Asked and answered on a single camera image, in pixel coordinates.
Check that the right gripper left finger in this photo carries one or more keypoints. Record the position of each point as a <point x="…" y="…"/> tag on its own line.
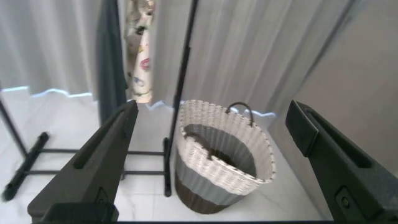
<point x="90" y="180"/>

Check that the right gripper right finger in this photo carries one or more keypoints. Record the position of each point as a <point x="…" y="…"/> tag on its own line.
<point x="351" y="186"/>

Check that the dark grey garment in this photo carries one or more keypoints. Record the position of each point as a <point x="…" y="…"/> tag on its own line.
<point x="109" y="62"/>

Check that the cream printed garment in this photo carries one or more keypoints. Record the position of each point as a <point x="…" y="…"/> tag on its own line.
<point x="141" y="62"/>

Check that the white laundry basket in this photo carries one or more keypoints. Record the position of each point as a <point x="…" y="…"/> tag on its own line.
<point x="224" y="155"/>

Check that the black clothes rack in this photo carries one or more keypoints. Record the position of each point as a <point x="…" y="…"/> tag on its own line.
<point x="182" y="77"/>

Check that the white curtain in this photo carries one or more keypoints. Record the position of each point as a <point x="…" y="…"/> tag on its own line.
<point x="248" y="46"/>

